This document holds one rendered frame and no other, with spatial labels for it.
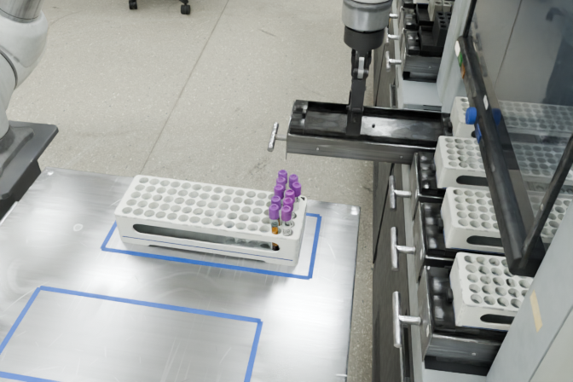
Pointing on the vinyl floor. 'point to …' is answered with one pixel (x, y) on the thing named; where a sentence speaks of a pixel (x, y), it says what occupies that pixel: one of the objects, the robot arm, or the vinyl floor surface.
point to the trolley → (164, 297)
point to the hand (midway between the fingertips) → (354, 113)
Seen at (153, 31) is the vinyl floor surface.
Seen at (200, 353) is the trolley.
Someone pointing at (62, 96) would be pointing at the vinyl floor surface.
